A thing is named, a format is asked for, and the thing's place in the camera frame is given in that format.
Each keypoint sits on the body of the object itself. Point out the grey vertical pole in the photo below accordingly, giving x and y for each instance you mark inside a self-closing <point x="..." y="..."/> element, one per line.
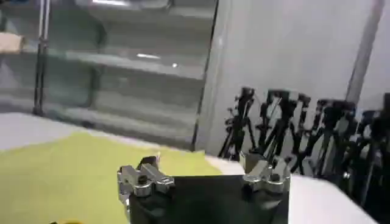
<point x="364" y="51"/>

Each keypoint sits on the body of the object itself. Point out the grey metal shelf rack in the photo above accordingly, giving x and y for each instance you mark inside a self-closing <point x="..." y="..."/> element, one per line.
<point x="115" y="67"/>

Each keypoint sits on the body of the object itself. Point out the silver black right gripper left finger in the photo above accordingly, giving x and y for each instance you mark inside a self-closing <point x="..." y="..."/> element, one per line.
<point x="143" y="178"/>

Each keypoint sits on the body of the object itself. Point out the yellow-green cloth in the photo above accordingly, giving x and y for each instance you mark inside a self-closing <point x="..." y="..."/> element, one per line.
<point x="76" y="179"/>

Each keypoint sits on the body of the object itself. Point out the beige cardboard box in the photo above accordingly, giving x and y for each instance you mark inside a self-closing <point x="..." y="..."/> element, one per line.
<point x="10" y="42"/>

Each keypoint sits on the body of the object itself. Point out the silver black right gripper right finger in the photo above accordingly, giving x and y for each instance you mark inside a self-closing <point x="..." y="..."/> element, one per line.
<point x="268" y="178"/>

